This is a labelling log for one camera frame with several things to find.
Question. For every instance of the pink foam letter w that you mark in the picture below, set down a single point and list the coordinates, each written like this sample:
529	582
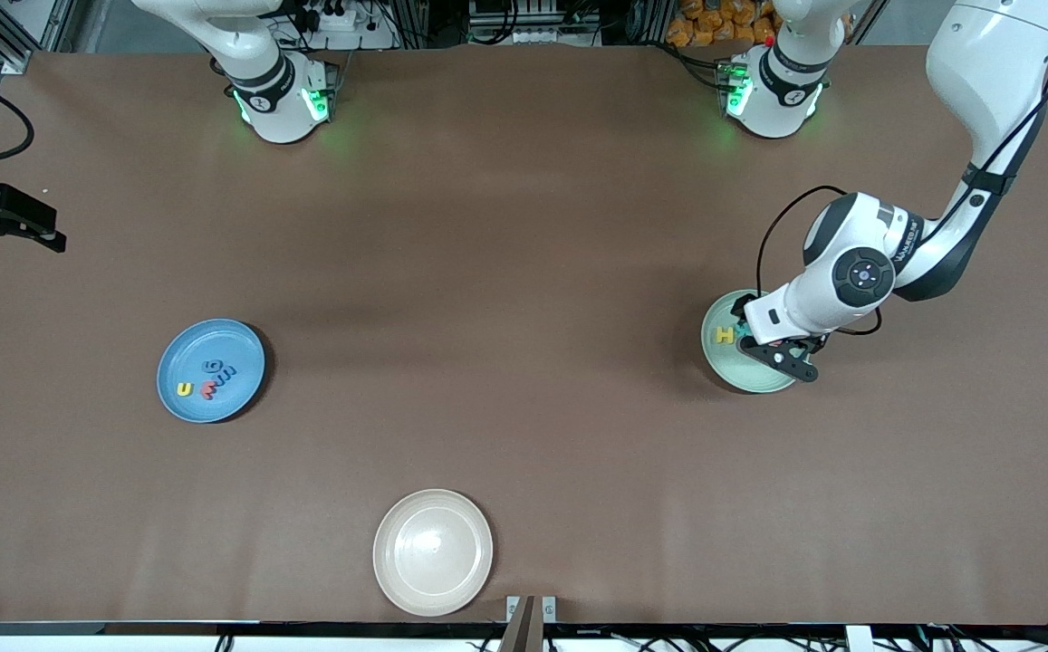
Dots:
208	390

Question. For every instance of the blue foam letter m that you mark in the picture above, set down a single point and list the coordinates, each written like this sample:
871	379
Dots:
225	375

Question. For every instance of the blue plate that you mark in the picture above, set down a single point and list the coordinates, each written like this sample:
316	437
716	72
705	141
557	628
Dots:
211	349

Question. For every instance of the brown camera mount post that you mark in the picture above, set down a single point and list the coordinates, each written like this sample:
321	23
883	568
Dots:
519	629

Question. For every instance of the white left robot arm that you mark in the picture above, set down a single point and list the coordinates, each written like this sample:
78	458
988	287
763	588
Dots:
985	81

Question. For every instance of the beige plate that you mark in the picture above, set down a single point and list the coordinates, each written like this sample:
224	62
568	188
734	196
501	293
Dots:
433	552

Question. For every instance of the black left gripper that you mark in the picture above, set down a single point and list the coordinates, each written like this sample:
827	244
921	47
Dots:
743	330

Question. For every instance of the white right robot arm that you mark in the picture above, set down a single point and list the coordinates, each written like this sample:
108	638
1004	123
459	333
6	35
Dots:
274	109

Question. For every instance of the orange packet pile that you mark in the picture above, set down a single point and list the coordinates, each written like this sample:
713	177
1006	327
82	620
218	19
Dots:
714	23

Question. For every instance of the small grey metal bracket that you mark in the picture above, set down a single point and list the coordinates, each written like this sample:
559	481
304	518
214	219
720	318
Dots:
548	608
512	608

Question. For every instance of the blue foam letter g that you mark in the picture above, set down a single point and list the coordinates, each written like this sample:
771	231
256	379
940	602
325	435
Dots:
211	366

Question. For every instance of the yellow foam letter H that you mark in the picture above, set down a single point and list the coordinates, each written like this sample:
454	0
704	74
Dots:
724	335

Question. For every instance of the metal equipment rack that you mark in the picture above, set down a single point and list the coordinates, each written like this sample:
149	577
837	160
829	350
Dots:
533	23

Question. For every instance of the green plate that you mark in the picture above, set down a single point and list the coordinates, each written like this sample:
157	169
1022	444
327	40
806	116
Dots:
732	371

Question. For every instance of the white power strip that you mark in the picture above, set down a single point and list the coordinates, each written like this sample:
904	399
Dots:
351	32

